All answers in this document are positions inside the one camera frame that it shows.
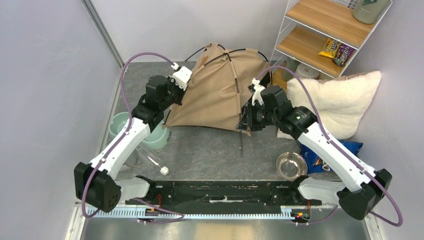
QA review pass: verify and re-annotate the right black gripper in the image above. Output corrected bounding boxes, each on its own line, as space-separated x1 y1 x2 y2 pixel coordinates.
235 101 279 132

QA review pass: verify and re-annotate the long black tent pole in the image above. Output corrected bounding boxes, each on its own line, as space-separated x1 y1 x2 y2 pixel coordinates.
206 43 253 158

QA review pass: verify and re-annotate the tan fabric pet tent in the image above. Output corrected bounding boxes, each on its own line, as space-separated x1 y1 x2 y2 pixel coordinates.
163 43 273 133

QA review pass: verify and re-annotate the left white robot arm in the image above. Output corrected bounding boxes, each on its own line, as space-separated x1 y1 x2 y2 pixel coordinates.
73 72 191 213

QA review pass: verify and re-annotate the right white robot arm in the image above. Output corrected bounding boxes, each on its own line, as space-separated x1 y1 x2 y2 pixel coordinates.
236 84 393 220

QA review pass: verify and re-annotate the mint green pet bowl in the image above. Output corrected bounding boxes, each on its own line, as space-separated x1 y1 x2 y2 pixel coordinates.
108 112 171 151

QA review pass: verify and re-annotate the stainless steel bowl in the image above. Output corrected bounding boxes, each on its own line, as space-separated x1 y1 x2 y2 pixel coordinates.
275 152 308 182

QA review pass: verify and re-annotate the green cylinder bottle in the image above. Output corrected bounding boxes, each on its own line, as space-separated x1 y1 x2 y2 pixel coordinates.
281 57 300 82

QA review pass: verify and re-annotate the white toilet paper roll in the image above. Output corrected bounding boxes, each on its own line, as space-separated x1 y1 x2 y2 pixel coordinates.
294 63 320 80

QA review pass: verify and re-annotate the clear plastic bottle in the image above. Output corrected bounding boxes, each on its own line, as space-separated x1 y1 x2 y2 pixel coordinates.
135 146 170 176

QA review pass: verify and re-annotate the blue Doritos chip bag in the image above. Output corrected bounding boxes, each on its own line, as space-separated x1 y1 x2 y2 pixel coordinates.
299 140 363 174

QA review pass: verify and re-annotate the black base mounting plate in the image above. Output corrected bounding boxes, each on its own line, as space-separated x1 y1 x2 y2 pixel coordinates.
138 175 322 215

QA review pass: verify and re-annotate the white fluffy pillow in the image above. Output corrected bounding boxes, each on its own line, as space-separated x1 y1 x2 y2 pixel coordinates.
276 70 382 141

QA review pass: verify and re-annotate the yellow M&M's bag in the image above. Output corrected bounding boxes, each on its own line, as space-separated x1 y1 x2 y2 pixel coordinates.
318 37 341 59

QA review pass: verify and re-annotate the grey-green jar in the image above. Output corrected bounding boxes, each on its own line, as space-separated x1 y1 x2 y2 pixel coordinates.
352 0 391 25

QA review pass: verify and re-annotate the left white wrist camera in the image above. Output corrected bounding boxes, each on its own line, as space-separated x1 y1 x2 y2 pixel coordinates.
171 62 193 91

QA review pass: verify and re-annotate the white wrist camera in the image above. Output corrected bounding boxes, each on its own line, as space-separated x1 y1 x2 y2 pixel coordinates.
248 78 266 106
171 62 193 91

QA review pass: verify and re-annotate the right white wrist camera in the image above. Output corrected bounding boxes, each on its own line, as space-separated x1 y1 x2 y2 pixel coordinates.
248 78 266 106

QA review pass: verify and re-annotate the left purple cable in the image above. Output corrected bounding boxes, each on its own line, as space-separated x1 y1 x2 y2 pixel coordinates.
81 51 186 225

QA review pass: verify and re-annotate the purple cable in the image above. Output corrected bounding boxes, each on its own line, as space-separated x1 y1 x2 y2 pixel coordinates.
255 65 404 228
81 51 186 225

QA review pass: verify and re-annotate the white wire wooden shelf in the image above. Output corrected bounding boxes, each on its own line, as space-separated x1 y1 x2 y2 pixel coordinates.
270 0 393 79

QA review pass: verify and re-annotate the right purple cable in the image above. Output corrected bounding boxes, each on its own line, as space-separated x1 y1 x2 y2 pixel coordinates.
255 65 404 228

